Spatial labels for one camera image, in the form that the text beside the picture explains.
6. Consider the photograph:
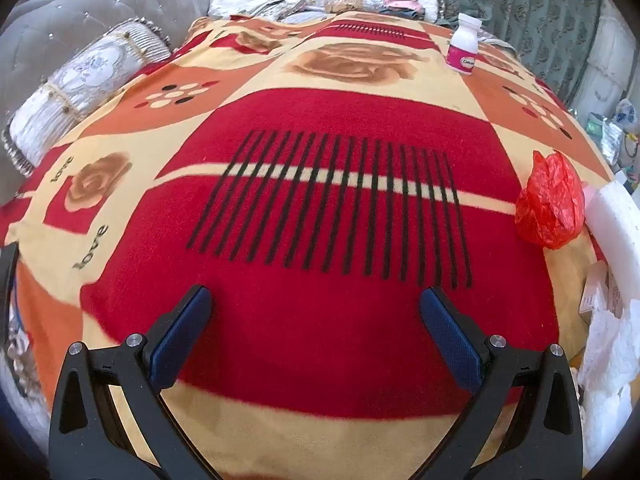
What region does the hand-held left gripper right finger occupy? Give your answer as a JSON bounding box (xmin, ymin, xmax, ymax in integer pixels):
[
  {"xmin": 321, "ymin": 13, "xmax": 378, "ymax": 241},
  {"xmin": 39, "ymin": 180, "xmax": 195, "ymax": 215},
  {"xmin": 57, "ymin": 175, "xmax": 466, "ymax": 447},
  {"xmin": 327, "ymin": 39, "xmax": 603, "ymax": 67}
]
[{"xmin": 419, "ymin": 286, "xmax": 585, "ymax": 480}]

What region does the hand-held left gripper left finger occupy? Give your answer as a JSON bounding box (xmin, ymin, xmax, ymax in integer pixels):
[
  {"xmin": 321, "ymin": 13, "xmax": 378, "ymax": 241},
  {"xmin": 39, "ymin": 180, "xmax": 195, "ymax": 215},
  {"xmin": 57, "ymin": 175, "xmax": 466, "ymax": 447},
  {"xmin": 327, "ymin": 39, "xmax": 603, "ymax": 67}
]
[{"xmin": 48, "ymin": 284, "xmax": 221, "ymax": 480}]

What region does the red plastic bag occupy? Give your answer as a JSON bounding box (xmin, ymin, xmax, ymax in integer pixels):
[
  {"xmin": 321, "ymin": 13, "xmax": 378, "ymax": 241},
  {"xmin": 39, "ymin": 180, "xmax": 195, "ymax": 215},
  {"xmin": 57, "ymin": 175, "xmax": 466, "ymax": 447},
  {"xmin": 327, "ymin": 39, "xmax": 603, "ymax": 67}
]
[{"xmin": 515, "ymin": 150, "xmax": 586, "ymax": 250}]

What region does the red orange printed blanket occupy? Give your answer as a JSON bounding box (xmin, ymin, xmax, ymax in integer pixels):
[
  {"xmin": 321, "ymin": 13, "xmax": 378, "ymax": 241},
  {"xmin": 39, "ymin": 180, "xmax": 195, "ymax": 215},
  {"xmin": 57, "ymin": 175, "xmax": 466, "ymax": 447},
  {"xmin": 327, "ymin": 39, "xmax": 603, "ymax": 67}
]
[{"xmin": 0, "ymin": 15, "xmax": 618, "ymax": 480}]

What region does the small white carton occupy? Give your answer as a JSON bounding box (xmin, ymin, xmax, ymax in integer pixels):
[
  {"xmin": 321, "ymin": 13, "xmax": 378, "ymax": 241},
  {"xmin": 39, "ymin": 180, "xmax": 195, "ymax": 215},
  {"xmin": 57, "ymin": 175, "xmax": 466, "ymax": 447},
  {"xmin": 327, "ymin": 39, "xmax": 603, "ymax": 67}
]
[{"xmin": 580, "ymin": 260, "xmax": 626, "ymax": 316}]

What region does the white crumpled plastic wrap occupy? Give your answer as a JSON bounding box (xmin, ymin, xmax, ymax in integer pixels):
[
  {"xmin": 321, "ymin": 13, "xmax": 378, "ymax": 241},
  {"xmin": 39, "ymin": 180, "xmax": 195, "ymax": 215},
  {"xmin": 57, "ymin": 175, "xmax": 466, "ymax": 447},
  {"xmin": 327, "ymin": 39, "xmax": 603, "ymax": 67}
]
[{"xmin": 575, "ymin": 305, "xmax": 640, "ymax": 471}]

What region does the white foam block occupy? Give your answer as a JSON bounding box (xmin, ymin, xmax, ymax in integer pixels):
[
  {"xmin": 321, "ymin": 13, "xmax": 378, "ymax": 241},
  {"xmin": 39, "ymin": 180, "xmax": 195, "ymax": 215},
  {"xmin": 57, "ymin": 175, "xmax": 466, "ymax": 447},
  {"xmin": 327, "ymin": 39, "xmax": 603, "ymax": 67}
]
[{"xmin": 582, "ymin": 182, "xmax": 640, "ymax": 306}]

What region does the silver foil bag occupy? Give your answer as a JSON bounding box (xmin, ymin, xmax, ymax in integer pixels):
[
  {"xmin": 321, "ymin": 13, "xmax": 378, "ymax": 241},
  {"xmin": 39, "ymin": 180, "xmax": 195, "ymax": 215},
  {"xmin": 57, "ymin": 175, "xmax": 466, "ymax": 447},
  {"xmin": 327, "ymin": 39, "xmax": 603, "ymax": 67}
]
[{"xmin": 601, "ymin": 119, "xmax": 625, "ymax": 162}]

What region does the white ribbed embroidered cushion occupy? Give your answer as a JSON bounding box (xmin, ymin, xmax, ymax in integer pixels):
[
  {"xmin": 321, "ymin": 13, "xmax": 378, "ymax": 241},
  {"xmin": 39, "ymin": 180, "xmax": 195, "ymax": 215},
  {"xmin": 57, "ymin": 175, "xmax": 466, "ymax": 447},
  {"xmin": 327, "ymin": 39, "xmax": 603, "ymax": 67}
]
[{"xmin": 2, "ymin": 17, "xmax": 173, "ymax": 176}]

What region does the white plastic bag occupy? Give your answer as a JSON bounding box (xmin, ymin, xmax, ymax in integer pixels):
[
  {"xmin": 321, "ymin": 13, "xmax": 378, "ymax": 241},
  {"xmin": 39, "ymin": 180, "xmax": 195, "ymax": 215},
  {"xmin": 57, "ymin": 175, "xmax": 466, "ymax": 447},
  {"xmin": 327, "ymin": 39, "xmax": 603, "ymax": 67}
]
[{"xmin": 614, "ymin": 99, "xmax": 640, "ymax": 127}]

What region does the white bottle pink label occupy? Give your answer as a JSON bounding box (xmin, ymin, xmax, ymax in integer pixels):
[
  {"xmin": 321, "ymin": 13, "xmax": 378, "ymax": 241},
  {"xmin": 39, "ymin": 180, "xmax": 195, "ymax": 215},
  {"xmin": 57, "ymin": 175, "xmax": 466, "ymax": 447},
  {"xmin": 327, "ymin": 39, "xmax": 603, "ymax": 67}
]
[{"xmin": 446, "ymin": 12, "xmax": 482, "ymax": 77}]

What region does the air conditioner with lace cover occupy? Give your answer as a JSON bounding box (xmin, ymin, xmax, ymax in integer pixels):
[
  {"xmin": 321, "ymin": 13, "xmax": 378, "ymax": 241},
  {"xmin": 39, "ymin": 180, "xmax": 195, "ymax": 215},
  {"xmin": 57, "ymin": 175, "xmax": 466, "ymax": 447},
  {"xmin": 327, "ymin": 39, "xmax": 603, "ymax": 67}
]
[{"xmin": 572, "ymin": 0, "xmax": 640, "ymax": 118}]

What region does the grey tufted sofa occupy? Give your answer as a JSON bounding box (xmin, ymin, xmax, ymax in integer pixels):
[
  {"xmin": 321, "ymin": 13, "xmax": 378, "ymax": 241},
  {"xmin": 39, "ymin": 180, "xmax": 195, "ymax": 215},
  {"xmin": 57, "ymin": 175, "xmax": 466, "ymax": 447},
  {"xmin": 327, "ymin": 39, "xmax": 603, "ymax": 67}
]
[{"xmin": 0, "ymin": 0, "xmax": 208, "ymax": 201}]

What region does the green patterned curtain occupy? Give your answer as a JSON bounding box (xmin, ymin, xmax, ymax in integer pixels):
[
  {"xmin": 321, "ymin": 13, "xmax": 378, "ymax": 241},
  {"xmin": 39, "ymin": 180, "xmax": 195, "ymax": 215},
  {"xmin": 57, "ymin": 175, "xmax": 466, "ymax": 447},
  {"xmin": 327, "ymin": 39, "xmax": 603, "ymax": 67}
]
[{"xmin": 345, "ymin": 0, "xmax": 606, "ymax": 111}]

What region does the white folded quilt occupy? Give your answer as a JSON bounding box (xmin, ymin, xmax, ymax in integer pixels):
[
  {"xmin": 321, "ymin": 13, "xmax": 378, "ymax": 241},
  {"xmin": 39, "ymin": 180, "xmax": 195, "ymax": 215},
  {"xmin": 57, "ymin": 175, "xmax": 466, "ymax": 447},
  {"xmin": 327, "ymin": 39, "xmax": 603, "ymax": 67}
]
[{"xmin": 207, "ymin": 0, "xmax": 307, "ymax": 23}]

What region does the pink folded cloth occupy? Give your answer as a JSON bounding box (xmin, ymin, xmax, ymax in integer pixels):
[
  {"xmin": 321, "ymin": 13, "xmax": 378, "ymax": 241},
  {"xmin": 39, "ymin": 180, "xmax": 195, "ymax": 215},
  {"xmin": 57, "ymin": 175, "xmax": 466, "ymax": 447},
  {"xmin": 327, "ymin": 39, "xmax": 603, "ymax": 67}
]
[{"xmin": 384, "ymin": 0, "xmax": 426, "ymax": 18}]

